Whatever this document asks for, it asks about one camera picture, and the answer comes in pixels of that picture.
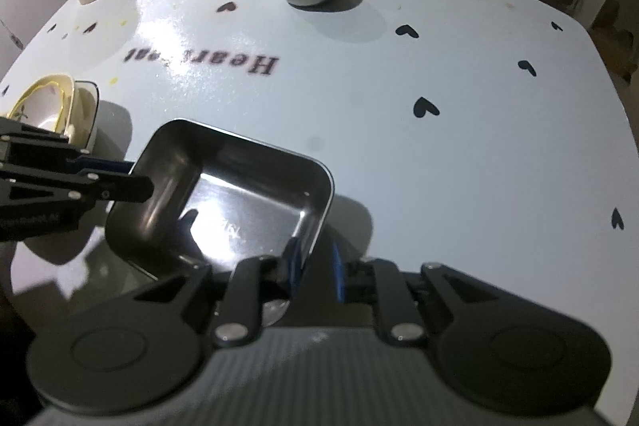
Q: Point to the white floral yellow-rimmed bowl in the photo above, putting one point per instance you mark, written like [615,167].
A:
[45,106]

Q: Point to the large rectangular steel container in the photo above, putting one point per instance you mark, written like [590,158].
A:
[224,206]

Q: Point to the white black-rimmed plate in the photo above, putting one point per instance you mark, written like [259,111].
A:
[93,106]

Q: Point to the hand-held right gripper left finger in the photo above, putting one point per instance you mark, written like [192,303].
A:
[292,271]

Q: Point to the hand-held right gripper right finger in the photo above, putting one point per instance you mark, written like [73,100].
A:
[340,276]

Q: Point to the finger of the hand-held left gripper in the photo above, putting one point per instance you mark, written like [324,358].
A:
[107,165]
[125,189]

